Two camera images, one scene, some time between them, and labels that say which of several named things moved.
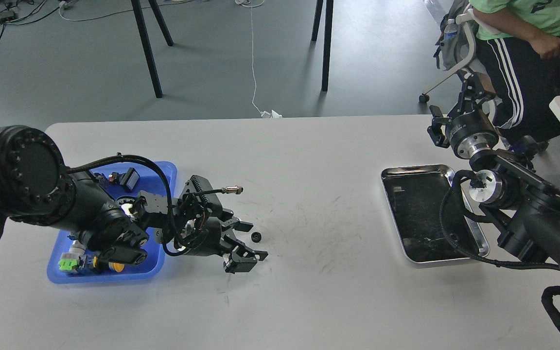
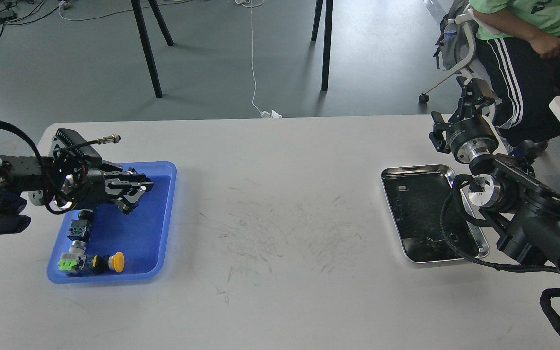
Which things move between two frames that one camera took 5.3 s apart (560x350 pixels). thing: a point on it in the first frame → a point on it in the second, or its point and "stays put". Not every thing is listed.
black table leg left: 137,11 stays put
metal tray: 415,194 stays put
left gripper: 201,236 → 88,192
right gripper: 471,134 stays put
